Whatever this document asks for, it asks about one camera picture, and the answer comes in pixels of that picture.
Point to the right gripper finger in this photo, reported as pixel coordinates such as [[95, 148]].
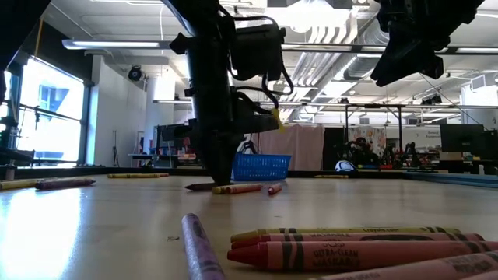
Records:
[[397, 62], [432, 68]]

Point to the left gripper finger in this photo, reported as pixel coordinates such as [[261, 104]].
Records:
[[221, 155]]

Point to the blue plastic basket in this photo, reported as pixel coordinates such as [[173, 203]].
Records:
[[264, 167]]

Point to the floral poster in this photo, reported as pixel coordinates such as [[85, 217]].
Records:
[[369, 134]]

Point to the beige curtain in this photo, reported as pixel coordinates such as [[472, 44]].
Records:
[[303, 144]]

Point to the thin black tripod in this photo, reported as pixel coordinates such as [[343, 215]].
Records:
[[115, 151]]

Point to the blue mat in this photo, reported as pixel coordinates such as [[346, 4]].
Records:
[[459, 179]]

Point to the long ceiling light strip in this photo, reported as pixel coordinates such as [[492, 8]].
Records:
[[109, 44]]

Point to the white and black ball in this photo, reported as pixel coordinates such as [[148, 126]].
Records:
[[344, 166]]

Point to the orange-red crayon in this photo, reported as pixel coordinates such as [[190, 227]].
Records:
[[330, 237]]

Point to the black equipment stand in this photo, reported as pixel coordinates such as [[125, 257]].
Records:
[[8, 144]]

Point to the grey ribbed air duct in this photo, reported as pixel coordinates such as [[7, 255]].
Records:
[[362, 58]]

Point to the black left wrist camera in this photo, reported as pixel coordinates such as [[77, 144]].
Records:
[[258, 50]]

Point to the black background table frame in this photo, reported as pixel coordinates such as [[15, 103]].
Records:
[[400, 128]]

